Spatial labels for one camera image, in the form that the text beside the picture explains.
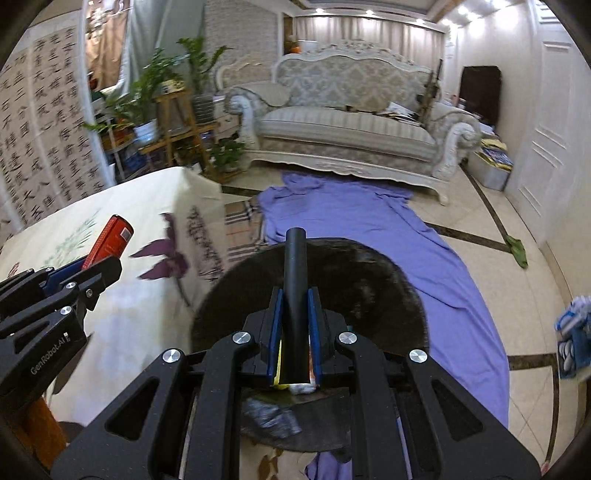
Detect slippers on floor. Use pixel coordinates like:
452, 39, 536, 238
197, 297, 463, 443
554, 298, 591, 381

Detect orange-brown object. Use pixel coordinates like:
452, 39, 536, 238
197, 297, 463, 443
25, 397, 68, 469

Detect red cylindrical can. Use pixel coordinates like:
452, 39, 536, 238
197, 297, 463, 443
82, 215, 134, 269

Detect black tube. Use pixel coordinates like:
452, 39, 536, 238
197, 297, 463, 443
283, 227, 309, 386

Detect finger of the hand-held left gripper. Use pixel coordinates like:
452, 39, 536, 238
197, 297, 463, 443
0, 259, 88, 319
46, 257, 123, 319

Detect pile of papers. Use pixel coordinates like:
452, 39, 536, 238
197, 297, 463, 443
376, 102, 423, 125

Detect sheer window curtain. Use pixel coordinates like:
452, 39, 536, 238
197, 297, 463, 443
295, 14, 448, 65

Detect toy rifle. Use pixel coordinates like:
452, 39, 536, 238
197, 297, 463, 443
418, 60, 444, 127

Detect white metal rack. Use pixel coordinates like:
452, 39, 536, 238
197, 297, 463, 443
102, 124, 144, 183

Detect leafy plant in white pot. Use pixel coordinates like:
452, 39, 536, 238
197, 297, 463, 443
83, 48, 185, 144

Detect grey storage box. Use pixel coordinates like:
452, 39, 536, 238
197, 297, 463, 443
468, 138, 513, 192

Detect small green floor plant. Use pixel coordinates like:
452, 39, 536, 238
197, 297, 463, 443
208, 137, 245, 174

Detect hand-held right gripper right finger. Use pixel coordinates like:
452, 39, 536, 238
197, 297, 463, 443
307, 287, 541, 480

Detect brown curtain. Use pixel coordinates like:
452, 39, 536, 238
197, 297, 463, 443
85, 0, 130, 88

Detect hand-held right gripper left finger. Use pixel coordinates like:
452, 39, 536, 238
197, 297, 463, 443
50, 286, 283, 480

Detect purple cloth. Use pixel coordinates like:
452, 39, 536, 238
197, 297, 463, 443
256, 172, 511, 480

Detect white panelled door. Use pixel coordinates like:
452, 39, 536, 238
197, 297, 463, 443
505, 39, 591, 259

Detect grey-green curtain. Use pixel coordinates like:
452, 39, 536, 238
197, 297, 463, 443
122, 0, 206, 93

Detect tall plant in grey pot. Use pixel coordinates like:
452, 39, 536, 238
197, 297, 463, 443
178, 36, 229, 125

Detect floral tablecloth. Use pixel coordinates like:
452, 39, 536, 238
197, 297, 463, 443
0, 167, 319, 480

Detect wooden plant stand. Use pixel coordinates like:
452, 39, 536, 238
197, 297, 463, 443
139, 90, 220, 169

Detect green cloth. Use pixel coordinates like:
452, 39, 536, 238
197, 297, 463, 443
504, 236, 528, 269

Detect calligraphy folding screen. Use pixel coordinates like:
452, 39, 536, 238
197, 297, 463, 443
0, 23, 116, 236

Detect ornate grey sofa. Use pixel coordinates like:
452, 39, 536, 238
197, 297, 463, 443
225, 41, 481, 206

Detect bin with black bag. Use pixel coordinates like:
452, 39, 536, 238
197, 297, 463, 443
190, 237, 428, 453

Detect plaid cloth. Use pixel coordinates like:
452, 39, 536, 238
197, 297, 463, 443
224, 198, 266, 264

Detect ornate white armchair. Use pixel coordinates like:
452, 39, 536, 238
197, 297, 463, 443
216, 58, 282, 93

